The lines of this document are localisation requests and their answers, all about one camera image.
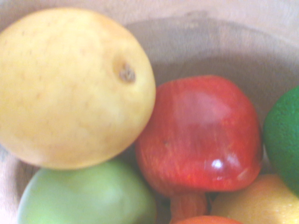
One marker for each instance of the wooden fruit basket bowl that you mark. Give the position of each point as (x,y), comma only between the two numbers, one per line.
(210,46)

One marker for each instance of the red apple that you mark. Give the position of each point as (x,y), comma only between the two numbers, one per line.
(198,130)

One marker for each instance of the large yellow pear fruit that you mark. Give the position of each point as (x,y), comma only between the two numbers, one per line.
(65,91)

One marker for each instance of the light green apple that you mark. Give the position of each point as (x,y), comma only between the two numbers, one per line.
(86,196)

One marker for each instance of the red orange fruit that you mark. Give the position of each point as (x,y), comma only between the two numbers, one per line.
(208,220)

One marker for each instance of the dark green lime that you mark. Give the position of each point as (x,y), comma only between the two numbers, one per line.
(283,137)

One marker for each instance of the yellow orange round fruit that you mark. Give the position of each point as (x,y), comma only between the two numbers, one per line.
(257,200)

